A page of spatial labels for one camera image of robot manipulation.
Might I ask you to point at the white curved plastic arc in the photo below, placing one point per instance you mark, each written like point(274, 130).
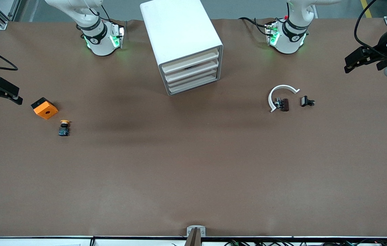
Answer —
point(270, 99)

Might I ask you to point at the small black clip part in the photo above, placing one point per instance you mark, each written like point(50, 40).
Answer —
point(305, 101)

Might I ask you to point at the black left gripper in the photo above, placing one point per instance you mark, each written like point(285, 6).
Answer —
point(383, 44)

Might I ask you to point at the orange box with hole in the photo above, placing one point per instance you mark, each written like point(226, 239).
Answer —
point(46, 111)

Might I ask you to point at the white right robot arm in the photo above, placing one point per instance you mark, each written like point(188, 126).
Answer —
point(97, 37)

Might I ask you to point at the white table edge rail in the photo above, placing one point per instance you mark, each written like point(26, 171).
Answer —
point(26, 241)

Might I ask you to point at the white four-drawer cabinet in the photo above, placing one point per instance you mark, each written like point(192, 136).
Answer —
point(179, 27)

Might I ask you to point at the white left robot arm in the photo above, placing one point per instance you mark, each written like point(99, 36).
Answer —
point(291, 37)

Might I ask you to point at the brown terminal block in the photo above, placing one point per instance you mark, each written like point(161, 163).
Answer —
point(285, 104)

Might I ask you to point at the grey metal bracket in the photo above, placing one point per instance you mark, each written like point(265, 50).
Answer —
point(188, 230)

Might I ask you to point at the yellow push button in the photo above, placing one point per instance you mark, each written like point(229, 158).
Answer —
point(64, 131)

